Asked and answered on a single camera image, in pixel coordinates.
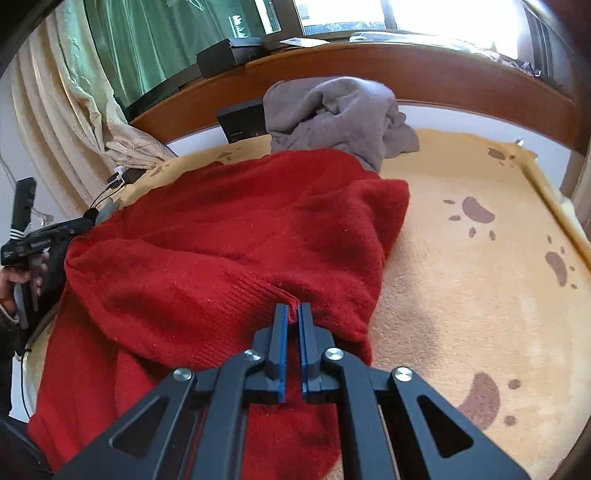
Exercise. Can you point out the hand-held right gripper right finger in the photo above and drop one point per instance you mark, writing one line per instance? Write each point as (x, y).
(304, 350)

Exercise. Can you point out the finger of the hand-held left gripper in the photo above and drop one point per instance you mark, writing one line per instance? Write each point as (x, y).
(71, 230)

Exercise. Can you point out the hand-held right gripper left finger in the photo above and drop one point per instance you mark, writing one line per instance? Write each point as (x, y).
(279, 350)

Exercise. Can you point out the red knit sweater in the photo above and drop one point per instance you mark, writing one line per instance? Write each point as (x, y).
(207, 240)

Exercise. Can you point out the person's left hand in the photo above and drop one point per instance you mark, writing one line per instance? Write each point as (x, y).
(9, 290)

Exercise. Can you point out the beige curtain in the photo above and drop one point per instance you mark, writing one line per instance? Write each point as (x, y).
(60, 115)

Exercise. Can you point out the tan paw print blanket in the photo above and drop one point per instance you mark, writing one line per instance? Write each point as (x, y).
(461, 300)

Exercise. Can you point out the flat black box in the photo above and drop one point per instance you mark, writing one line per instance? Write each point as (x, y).
(240, 122)

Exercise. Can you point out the person's dark clothing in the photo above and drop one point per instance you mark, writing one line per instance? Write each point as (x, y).
(18, 447)

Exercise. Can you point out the window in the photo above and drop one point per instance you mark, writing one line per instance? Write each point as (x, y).
(184, 37)

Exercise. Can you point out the grey cloth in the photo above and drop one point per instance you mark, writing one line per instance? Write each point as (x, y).
(332, 115)

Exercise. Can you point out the white mattress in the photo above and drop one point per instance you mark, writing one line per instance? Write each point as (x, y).
(461, 117)

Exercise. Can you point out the wooden bed frame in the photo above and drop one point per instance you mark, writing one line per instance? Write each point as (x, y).
(415, 74)

